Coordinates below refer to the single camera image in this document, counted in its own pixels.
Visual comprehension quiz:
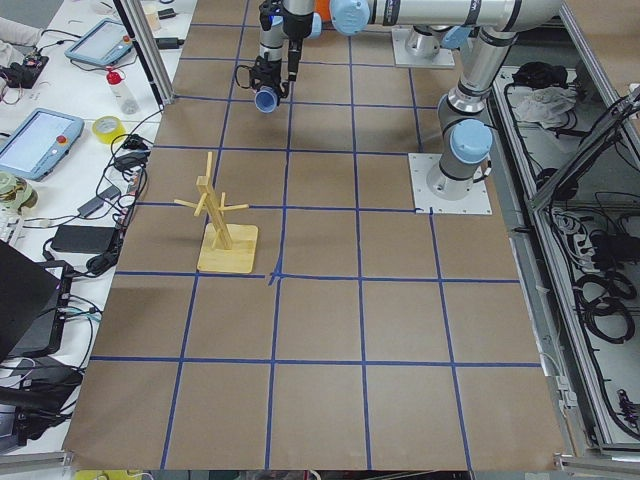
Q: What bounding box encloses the yellow tape roll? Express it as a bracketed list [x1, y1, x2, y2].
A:
[92, 116, 126, 145]

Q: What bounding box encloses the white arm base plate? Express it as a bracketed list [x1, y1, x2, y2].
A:
[408, 153, 492, 215]

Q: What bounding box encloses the wooden mug tree stand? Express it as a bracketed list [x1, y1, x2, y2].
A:
[174, 152, 259, 274]

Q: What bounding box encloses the black laptop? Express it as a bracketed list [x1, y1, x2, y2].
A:
[1, 243, 72, 360]

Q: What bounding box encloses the white crumpled cloth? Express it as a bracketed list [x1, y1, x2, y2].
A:
[513, 87, 577, 128]

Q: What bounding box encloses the near teach pendant tablet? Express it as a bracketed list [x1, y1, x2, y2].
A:
[1, 108, 84, 181]

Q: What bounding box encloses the light blue plastic cup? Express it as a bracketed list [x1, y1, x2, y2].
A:
[254, 86, 279, 114]

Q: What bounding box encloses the red cap squeeze bottle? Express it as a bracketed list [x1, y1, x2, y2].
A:
[106, 67, 139, 115]

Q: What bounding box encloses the aluminium frame post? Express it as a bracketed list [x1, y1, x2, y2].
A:
[113, 0, 175, 108]

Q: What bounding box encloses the black power adapter brick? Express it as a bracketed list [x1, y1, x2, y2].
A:
[51, 225, 116, 254]

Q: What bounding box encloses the teach pendant tablet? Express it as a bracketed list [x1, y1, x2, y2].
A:
[65, 19, 133, 67]
[1, 108, 84, 181]

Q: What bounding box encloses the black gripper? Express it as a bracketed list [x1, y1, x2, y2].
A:
[249, 56, 289, 105]

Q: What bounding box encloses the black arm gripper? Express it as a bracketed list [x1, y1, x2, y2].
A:
[287, 39, 303, 82]

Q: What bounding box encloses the far teach pendant tablet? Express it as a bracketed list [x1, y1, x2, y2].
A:
[65, 19, 133, 67]

